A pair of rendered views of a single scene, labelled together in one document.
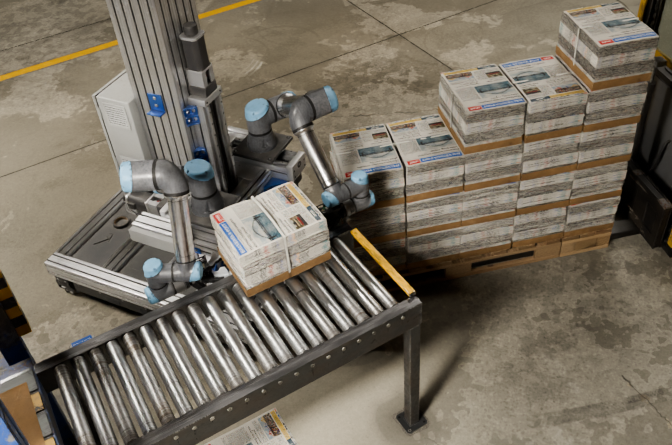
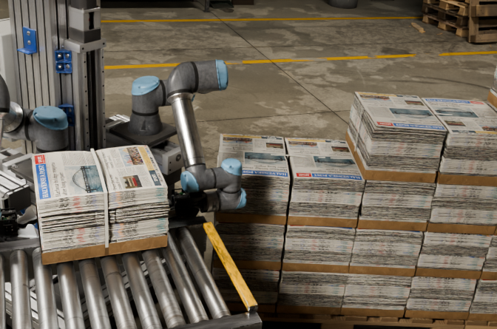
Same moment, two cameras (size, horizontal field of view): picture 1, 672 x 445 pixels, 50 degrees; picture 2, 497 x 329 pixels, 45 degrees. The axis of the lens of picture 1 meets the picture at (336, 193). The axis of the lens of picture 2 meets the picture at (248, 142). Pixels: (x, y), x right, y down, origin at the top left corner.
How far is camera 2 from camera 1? 1.12 m
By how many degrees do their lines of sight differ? 15
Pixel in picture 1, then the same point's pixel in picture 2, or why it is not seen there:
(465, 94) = (377, 112)
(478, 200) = (373, 243)
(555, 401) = not seen: outside the picture
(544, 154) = (459, 204)
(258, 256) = (64, 208)
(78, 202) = not seen: outside the picture
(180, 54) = not seen: outside the picture
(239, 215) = (65, 162)
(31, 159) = not seen: outside the picture
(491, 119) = (402, 141)
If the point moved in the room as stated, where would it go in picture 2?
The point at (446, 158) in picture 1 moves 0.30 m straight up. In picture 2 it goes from (342, 179) to (354, 109)
